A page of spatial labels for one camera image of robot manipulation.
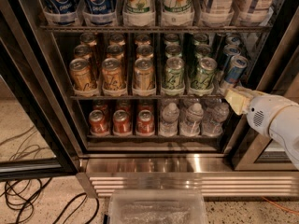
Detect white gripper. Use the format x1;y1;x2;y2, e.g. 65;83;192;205
224;86;296;137

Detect red bull can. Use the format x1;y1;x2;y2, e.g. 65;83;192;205
225;35;242;47
218;45;241;71
220;55;249;90

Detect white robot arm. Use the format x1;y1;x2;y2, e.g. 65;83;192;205
224;87;299;169

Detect front right green LaCroix can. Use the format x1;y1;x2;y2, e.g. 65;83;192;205
191;57;217;90

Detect green lacroix can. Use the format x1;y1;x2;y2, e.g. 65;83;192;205
164;57;184;90
191;57;217;90

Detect second-row right green can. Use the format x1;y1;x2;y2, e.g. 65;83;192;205
194;44;212;59

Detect second-row green can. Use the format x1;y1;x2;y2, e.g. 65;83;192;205
165;44;182;58
194;44;212;59

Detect front left green LaCroix can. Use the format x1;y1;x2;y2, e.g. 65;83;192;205
164;57;184;90

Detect stainless fridge base grille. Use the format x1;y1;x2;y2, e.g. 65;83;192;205
77;156;299;198

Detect second-row left green can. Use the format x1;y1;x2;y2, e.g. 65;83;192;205
165;44;182;58

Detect right red soda can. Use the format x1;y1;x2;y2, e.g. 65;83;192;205
136;109;154;134

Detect red soda can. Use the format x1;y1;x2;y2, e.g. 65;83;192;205
136;109;154;134
113;110;131;133
89;110;108;133

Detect front right orange LaCroix can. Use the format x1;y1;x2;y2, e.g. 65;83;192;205
134;58;155;91

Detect orange lacroix can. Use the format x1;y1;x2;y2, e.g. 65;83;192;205
69;58;97;91
134;58;155;91
102;58;125;91

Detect second-row right orange can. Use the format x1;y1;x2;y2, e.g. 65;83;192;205
136;45;154;59

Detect second-row orange can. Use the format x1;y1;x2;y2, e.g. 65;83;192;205
136;45;154;59
74;44;93;61
107;44;124;60

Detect middle red soda can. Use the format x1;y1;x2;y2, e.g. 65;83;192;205
113;110;131;133

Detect front middle orange LaCroix can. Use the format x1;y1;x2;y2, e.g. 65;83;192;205
102;58;125;91

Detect second-row middle orange can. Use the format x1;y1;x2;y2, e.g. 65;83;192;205
107;44;124;60

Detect left red soda can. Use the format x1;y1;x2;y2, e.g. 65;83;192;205
89;110;108;133

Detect front left orange LaCroix can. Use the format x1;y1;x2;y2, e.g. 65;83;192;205
69;58;97;91

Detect second-row left orange can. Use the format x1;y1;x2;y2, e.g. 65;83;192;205
74;44;93;61

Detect left glass fridge door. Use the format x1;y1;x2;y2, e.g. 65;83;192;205
0;0;81;181

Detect right water bottle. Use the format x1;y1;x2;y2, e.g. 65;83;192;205
202;103;230;137

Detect water bottle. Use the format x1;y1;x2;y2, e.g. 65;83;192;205
159;103;179;137
202;103;230;137
179;103;204;137

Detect middle water bottle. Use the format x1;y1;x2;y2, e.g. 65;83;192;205
179;103;204;137

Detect left water bottle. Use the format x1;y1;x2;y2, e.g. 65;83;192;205
159;103;179;137

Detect right white labelled bottle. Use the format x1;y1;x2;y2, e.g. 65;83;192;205
234;0;273;26

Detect white labelled bottle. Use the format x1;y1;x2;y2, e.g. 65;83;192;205
200;0;234;27
234;0;273;26

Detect left white labelled bottle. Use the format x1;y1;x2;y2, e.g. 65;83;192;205
200;0;234;27

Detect right 7up bottle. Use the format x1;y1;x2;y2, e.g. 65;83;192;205
162;0;194;26

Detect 7up bottle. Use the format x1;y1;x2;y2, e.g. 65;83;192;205
123;0;154;26
162;0;194;26

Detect left 7up bottle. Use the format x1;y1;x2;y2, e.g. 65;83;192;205
123;0;154;26

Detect clear plastic bin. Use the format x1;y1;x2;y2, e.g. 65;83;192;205
108;189;208;224

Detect right Pepsi bottle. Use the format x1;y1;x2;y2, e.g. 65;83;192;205
84;0;116;25

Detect pepsi bottle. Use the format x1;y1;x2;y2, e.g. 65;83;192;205
44;0;77;25
84;0;116;25

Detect left Pepsi bottle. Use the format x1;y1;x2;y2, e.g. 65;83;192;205
44;0;77;25

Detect orange cable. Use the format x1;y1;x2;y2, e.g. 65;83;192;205
261;196;299;217

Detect black floor cables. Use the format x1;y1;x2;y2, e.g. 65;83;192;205
0;124;101;224

